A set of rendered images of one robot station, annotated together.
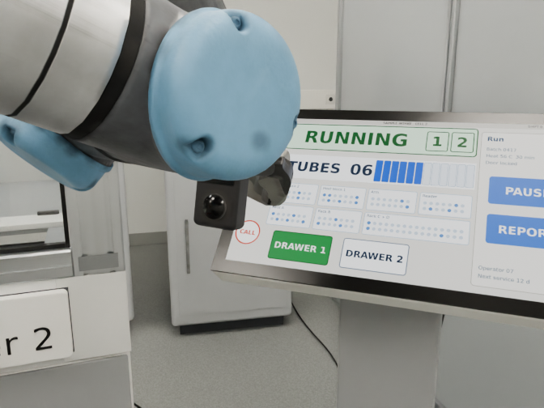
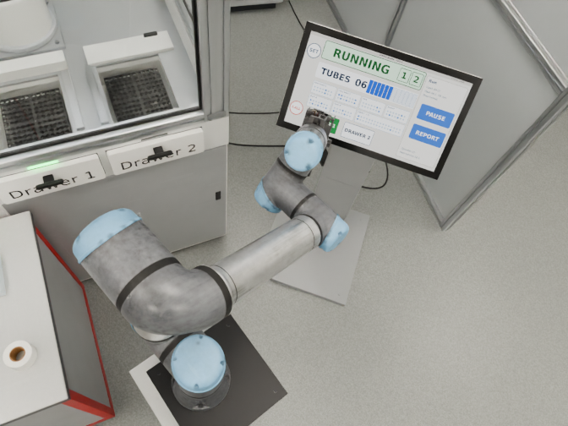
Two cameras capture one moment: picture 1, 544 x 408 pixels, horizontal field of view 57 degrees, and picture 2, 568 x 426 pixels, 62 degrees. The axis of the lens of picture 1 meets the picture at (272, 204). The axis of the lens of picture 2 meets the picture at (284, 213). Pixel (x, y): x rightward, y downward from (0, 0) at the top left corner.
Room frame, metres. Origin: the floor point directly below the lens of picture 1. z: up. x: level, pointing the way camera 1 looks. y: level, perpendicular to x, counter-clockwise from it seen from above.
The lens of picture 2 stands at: (-0.17, 0.24, 2.11)
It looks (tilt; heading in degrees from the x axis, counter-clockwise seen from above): 62 degrees down; 345
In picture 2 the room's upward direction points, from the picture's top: 14 degrees clockwise
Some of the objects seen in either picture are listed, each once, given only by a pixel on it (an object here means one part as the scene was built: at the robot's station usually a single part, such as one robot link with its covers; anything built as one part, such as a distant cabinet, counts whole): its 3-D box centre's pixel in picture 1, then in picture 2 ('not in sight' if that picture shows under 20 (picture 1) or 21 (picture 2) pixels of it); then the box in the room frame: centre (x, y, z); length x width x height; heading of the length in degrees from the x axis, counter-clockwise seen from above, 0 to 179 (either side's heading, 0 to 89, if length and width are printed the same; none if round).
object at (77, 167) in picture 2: not in sight; (51, 179); (0.57, 0.75, 0.87); 0.29 x 0.02 x 0.11; 110
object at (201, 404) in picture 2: not in sight; (200, 376); (0.01, 0.30, 0.85); 0.15 x 0.15 x 0.10
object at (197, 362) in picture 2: not in sight; (197, 363); (0.02, 0.31, 0.96); 0.13 x 0.12 x 0.14; 41
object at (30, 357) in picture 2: not in sight; (19, 355); (0.09, 0.77, 0.78); 0.07 x 0.07 x 0.04
